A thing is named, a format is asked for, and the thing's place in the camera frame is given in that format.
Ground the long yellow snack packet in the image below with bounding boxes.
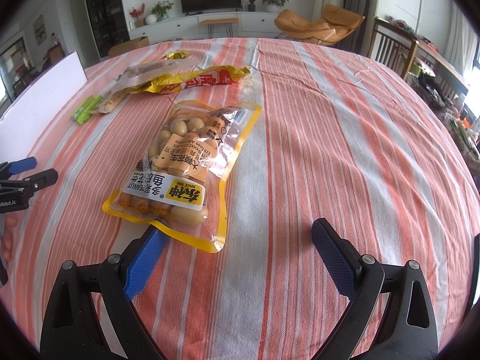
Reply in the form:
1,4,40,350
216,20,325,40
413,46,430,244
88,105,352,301
140,65,251,95

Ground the wooden side table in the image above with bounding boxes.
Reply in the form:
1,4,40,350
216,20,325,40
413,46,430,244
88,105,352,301
375,15,469,94

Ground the brown cardboard box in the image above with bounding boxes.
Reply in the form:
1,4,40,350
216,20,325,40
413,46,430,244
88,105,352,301
109,36,151,58

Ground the orange striped tablecloth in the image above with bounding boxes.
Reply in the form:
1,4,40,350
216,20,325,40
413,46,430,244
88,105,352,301
0,37,480,360

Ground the red flower arrangement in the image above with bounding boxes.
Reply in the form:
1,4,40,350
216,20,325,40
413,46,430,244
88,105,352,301
128,4,146,27

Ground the green stick packet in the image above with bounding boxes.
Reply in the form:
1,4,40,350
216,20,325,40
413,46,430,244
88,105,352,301
72,95,104,124

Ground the beige stick packet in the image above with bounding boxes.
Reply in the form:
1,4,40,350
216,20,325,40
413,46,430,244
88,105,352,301
93,91,129,115

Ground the wall painting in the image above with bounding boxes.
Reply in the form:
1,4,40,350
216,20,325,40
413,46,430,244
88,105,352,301
33,14,46,47

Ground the orange lounge chair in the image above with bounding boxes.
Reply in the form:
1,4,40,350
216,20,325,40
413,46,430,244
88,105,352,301
274,4,365,46

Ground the woven basket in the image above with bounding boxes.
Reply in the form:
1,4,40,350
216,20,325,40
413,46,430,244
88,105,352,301
442,109,480,149

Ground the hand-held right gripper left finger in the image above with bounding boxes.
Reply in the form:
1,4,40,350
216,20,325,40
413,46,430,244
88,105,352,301
40,227,167,360

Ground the small wooden bench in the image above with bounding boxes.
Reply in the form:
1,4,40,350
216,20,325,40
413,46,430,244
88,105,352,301
199,17,239,39

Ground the white cardboard box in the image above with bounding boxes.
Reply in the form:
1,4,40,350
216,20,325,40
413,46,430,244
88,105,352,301
0,50,89,162

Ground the black glass cabinet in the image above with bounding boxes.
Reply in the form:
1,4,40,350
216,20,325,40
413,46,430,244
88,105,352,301
82,0,130,59

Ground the clear yellow peanut packet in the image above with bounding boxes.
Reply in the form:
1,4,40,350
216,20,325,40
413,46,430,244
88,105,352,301
102,100,262,254

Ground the green plant in vase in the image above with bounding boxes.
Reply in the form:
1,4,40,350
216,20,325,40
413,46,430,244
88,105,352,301
152,1,174,22

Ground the person's left hand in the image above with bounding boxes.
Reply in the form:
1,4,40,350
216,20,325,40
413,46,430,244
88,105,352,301
0,214,17,261

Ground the white television cabinet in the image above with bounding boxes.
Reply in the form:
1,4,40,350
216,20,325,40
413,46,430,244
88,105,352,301
129,10,286,41

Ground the white curtain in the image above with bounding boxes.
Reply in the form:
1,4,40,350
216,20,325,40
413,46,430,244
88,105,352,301
446,4,470,79

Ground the dark wooden chair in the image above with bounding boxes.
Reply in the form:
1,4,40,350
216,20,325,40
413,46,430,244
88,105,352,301
369,17,419,79

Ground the bowl of dark items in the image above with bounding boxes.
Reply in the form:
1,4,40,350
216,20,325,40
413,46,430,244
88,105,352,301
414,71,451,106

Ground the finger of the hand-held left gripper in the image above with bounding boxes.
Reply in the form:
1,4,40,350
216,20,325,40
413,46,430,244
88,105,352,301
0,169,59,193
0,157,37,176

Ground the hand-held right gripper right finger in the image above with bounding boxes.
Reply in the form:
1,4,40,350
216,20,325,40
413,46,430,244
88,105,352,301
312,217,439,360

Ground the grey curtain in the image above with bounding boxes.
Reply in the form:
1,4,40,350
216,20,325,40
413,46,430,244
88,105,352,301
343,0,381,57

